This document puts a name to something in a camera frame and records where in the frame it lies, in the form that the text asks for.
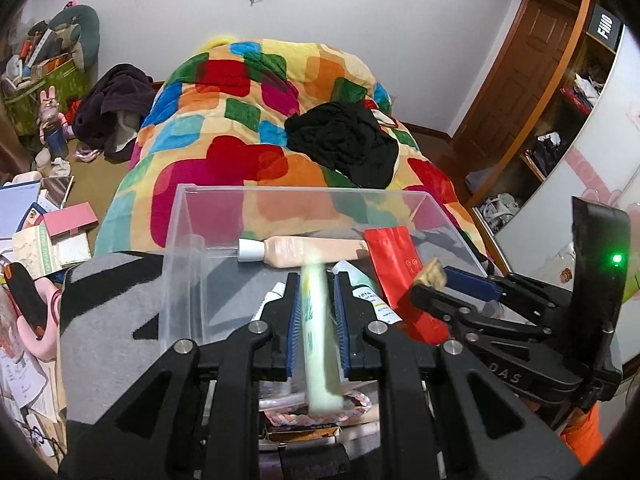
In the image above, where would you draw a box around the gold small item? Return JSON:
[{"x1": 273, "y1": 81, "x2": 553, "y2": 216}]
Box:
[{"x1": 412, "y1": 258, "x2": 447, "y2": 290}]

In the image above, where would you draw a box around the pink white braided rope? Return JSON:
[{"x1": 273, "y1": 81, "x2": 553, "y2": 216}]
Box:
[{"x1": 261, "y1": 390, "x2": 374, "y2": 428}]

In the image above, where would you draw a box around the white slim pen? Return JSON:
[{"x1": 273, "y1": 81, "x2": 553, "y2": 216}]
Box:
[{"x1": 252, "y1": 282, "x2": 285, "y2": 321}]

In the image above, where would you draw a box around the red pouch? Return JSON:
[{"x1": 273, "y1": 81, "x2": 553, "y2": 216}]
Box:
[{"x1": 363, "y1": 226, "x2": 449, "y2": 346}]

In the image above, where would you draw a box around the pale green tube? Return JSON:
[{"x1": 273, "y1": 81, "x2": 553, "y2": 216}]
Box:
[{"x1": 300, "y1": 263, "x2": 343, "y2": 416}]

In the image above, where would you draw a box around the white green ointment tube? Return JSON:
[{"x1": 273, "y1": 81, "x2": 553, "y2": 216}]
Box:
[{"x1": 331, "y1": 260, "x2": 401, "y2": 325}]

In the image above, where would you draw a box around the beige cosmetic tube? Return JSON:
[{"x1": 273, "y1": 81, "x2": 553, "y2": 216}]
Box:
[{"x1": 238, "y1": 236, "x2": 369, "y2": 269}]

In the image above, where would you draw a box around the clear plastic storage box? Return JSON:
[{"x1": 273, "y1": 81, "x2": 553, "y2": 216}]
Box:
[{"x1": 160, "y1": 184, "x2": 485, "y2": 350}]

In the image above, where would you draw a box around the grey black blanket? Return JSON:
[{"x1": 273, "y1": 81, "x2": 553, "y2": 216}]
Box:
[{"x1": 60, "y1": 252, "x2": 163, "y2": 429}]

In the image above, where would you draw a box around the white wardrobe door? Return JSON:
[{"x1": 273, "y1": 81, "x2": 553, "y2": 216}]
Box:
[{"x1": 494, "y1": 24, "x2": 640, "y2": 281}]

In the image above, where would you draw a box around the black clothing pile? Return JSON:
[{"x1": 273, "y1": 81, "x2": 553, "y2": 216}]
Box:
[{"x1": 284, "y1": 102, "x2": 399, "y2": 190}]

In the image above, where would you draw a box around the pink lidded box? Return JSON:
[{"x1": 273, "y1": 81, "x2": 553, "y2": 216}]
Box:
[{"x1": 43, "y1": 202, "x2": 98, "y2": 238}]

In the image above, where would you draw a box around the wooden door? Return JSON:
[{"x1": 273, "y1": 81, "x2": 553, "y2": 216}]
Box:
[{"x1": 454, "y1": 0, "x2": 577, "y2": 162}]

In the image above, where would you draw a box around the colourful patchwork quilt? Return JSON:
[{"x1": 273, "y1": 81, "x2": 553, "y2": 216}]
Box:
[{"x1": 94, "y1": 39, "x2": 483, "y2": 255}]

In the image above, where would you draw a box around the dark purple clothing pile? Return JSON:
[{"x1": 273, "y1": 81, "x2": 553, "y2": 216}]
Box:
[{"x1": 72, "y1": 63, "x2": 156, "y2": 164}]

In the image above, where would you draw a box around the blue white book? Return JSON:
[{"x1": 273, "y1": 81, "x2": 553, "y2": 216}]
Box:
[{"x1": 0, "y1": 181, "x2": 40, "y2": 240}]

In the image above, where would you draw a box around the pink rabbit toy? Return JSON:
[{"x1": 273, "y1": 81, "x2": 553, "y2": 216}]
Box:
[{"x1": 38, "y1": 86, "x2": 75, "y2": 160}]

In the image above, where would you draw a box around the green cluttered storage box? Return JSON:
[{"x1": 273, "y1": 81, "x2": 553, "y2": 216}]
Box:
[{"x1": 2, "y1": 54, "x2": 94, "y2": 137}]

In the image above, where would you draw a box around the green neck pillow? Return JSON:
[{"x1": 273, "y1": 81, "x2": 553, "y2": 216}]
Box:
[{"x1": 49, "y1": 4, "x2": 100, "y2": 72}]

